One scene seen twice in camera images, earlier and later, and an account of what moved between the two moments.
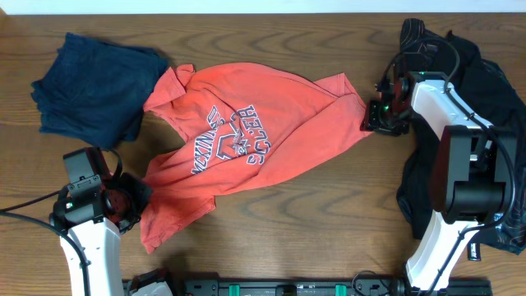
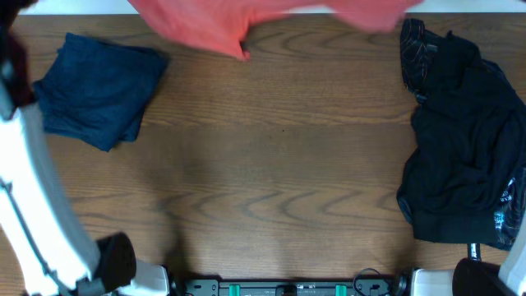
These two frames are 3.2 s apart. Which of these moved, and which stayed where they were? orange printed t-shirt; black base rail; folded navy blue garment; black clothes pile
Moved: orange printed t-shirt
Stayed: black base rail; black clothes pile; folded navy blue garment
